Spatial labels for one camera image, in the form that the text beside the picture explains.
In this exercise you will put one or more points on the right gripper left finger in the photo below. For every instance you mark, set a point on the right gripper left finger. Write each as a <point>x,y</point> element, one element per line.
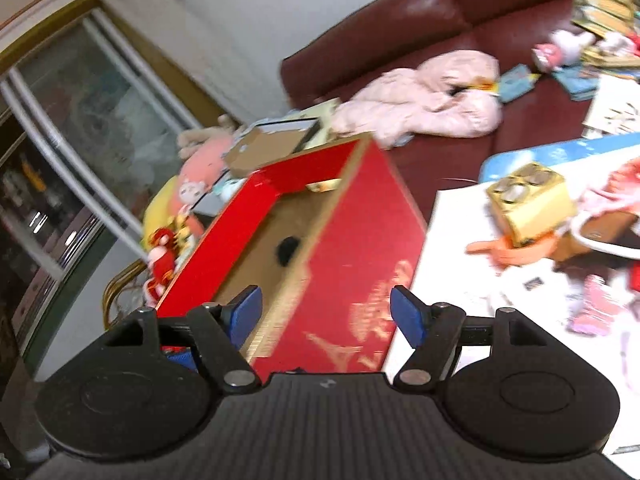
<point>219,332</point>

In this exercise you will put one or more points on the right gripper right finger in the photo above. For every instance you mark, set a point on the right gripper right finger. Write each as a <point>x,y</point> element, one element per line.
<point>436,334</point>

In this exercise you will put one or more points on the Mickey Mouse plush toy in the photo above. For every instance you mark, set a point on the Mickey Mouse plush toy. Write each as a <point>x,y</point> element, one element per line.
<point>286,250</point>

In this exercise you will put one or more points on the red chinese doll plush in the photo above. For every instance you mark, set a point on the red chinese doll plush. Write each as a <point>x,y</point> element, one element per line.
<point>162,256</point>

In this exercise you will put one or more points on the orange plastic toy pan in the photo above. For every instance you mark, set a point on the orange plastic toy pan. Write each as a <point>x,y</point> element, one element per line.
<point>503,253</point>

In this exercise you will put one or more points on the yellow plush pillow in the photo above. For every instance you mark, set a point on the yellow plush pillow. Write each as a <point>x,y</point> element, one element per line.
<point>157,214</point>

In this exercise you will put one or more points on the red food gift box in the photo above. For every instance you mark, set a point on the red food gift box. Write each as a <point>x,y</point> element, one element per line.
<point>360,233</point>

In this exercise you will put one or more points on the white instruction sheet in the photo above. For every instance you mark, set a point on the white instruction sheet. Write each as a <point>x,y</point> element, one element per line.
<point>550,298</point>

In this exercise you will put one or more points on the yellow cardboard box toy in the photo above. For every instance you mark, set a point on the yellow cardboard box toy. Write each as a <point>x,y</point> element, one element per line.
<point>530,203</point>

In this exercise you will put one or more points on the pink heart sticker patch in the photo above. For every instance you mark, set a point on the pink heart sticker patch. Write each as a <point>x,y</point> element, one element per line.
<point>602,304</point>

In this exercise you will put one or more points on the white flexible tube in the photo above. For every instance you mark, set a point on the white flexible tube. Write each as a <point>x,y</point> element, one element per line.
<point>599,232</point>

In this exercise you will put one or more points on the pink monkey plush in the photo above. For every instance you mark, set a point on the pink monkey plush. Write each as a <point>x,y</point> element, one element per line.
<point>202,153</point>

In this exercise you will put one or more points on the brown open cardboard box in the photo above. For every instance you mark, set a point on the brown open cardboard box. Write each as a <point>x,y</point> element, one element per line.
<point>269,142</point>

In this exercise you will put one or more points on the brown cardboard model piece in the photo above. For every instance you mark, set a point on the brown cardboard model piece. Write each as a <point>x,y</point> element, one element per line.
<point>568,247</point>

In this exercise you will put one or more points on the pink puffy jacket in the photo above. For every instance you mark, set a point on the pink puffy jacket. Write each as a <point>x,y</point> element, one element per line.
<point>448,95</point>

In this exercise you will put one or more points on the small blue card box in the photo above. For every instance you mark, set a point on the small blue card box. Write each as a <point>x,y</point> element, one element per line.
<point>515,83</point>

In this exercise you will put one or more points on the blue book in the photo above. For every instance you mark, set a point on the blue book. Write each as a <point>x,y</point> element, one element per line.
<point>579,83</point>

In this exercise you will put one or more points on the white punch-out craft sheet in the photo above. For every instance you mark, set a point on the white punch-out craft sheet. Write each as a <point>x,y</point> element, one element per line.
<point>614,108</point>

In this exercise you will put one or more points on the pink white bunny toy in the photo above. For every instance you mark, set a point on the pink white bunny toy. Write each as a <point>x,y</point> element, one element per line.
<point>563,48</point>

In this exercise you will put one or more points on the dark red leather sofa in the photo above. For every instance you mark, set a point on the dark red leather sofa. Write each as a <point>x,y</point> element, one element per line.
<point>387,34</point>

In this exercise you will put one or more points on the yellow green book stack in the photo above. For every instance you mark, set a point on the yellow green book stack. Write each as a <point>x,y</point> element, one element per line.
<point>602,16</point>

